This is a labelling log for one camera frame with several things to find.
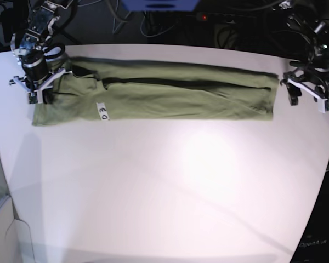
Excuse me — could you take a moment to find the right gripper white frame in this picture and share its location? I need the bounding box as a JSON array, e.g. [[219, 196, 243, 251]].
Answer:
[[9, 56, 72, 104]]

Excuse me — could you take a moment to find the black power strip red light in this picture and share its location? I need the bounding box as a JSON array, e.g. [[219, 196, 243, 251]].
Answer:
[[195, 12, 218, 22]]

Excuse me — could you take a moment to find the white bin at left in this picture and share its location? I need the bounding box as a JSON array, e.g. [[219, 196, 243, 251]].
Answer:
[[0, 195, 35, 262]]

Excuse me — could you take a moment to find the black OpenArm labelled box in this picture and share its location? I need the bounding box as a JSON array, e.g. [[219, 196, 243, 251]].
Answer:
[[291, 171, 329, 262]]

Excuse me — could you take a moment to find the green T-shirt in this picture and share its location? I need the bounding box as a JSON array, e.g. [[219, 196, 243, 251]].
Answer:
[[32, 57, 279, 127]]

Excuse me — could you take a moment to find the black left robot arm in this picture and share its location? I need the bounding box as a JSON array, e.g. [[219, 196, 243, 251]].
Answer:
[[278, 1, 329, 113]]

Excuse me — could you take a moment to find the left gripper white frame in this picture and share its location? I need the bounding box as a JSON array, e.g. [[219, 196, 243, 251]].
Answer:
[[280, 65, 329, 113]]

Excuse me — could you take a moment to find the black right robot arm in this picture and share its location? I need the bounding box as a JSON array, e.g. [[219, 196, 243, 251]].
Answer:
[[9, 1, 78, 104]]

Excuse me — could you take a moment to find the blue box overhead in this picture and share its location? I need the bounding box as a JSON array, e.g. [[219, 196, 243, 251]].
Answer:
[[122, 0, 199, 12]]

